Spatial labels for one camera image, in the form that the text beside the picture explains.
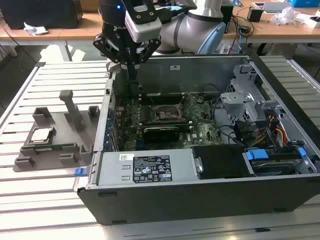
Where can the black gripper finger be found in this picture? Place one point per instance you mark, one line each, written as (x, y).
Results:
(107, 46)
(152, 50)

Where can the silver-topped CPU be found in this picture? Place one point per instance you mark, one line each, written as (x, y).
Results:
(41, 135)

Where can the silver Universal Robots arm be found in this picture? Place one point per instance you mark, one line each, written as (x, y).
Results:
(190, 27)

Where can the CPU socket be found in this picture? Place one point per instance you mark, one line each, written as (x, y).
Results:
(166, 115)

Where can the brown cardboard box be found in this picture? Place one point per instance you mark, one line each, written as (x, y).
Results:
(91, 5)

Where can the long wooden desk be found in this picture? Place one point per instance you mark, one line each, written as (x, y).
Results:
(75, 30)

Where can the black RAM slot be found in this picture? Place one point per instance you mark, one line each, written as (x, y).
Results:
(165, 122)
(185, 128)
(165, 95)
(162, 101)

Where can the large black box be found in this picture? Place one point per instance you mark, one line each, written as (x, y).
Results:
(50, 12)

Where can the round coin battery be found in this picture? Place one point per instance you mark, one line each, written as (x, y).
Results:
(200, 100)

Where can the crumpled white paper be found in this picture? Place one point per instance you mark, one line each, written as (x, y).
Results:
(35, 30)

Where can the black speaker box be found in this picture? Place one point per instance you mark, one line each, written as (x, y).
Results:
(228, 22)

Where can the black graphics card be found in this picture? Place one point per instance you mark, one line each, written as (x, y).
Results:
(160, 136)

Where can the grey parts rack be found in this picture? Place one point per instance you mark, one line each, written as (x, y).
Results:
(62, 125)

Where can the green motherboard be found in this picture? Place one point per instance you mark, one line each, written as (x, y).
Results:
(200, 130)

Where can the blue expansion slot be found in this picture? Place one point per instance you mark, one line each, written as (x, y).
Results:
(140, 143)

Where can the grey metal drive cage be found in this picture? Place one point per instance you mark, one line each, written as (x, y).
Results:
(240, 105)

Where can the small black open box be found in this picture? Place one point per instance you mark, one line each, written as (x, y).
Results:
(255, 15)

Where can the green RAM stick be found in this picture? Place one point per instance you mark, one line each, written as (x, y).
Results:
(57, 146)

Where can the grey power supply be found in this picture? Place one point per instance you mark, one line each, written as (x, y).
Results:
(112, 167)

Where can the black plastic shroud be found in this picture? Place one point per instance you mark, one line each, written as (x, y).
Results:
(220, 160)

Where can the small blue plastic clip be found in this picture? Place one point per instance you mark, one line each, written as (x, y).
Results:
(79, 172)

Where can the flat white box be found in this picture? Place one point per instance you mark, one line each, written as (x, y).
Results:
(277, 7)

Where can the crumpled clear plastic bag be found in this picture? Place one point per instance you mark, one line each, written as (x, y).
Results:
(287, 15)

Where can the open black PC case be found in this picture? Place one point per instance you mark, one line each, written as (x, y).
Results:
(175, 205)

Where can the blue box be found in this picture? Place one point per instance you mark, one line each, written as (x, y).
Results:
(307, 3)

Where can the hard disk in blue carrier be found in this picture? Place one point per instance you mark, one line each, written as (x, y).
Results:
(267, 167)

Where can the white box with black inlay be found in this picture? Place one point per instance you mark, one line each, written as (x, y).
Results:
(315, 22)

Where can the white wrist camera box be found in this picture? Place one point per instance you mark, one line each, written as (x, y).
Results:
(145, 30)

